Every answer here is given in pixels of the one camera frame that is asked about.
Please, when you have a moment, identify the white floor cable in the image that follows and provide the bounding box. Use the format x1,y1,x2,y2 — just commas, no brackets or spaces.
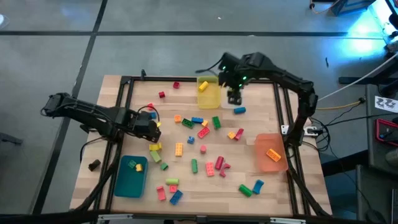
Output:
317,52,398,102

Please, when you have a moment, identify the orange transparent bin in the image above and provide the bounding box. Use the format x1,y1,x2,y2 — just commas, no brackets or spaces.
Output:
254,133,289,173

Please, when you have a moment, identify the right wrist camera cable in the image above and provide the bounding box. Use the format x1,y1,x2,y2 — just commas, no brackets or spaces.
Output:
195,57,224,75

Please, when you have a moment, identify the black power cable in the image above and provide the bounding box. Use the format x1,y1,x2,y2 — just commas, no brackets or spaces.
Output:
309,113,398,128

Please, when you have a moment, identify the blue arch block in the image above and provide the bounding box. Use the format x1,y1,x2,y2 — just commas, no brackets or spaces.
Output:
252,179,265,195

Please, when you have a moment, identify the printed white paper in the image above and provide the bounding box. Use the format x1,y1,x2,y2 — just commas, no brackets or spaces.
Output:
374,95,398,113

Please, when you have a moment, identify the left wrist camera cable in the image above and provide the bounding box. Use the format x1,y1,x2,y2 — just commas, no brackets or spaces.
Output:
136,105,161,125

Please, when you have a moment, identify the orange floor cable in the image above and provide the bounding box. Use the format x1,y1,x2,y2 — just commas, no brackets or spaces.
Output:
309,0,341,15

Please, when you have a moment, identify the red long studded brick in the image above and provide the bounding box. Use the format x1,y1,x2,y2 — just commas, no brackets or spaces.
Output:
197,126,211,139

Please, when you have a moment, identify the blue long studded brick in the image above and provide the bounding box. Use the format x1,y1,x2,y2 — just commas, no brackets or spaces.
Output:
169,190,184,206

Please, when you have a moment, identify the grey round object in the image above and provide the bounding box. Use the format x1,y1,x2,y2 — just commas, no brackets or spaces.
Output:
385,148,398,167

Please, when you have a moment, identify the red and black device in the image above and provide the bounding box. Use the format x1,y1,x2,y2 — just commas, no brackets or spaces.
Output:
374,118,398,147

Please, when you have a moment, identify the small black object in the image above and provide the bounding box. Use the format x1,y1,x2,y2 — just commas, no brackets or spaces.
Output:
88,159,102,172

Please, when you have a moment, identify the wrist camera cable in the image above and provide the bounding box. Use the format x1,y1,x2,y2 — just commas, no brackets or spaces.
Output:
195,57,224,75
136,105,161,125

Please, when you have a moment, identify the yellow transparent bin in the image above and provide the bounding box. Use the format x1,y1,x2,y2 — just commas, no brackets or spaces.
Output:
196,75,222,110

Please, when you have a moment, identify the grey side desk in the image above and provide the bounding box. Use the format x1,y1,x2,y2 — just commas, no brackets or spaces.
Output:
365,83,398,169

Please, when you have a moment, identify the teal plastic bin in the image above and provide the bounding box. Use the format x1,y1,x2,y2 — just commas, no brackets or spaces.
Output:
113,154,149,198

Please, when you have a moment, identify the white power strip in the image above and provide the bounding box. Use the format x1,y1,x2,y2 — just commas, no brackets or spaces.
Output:
303,126,320,137

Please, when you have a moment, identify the pink arch block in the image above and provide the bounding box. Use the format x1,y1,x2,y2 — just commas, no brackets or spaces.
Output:
155,185,167,202

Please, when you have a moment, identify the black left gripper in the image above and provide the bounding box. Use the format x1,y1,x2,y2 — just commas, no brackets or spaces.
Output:
124,108,162,144

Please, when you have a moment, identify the grey chair foot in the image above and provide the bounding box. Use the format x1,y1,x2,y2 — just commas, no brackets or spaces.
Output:
0,132,24,146

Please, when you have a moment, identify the grey low cabinet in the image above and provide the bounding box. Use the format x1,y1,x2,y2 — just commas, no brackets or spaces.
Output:
356,164,398,224

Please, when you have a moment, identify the blue crate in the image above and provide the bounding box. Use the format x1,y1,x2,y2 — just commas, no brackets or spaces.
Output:
329,0,377,16

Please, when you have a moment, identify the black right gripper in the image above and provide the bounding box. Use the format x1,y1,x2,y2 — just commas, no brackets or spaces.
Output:
218,69,250,105

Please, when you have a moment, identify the red arch block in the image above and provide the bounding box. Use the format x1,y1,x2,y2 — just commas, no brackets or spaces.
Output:
219,162,231,178

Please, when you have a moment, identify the silver metal bracket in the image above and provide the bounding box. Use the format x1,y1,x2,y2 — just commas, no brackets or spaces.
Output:
269,217,307,224
98,213,134,222

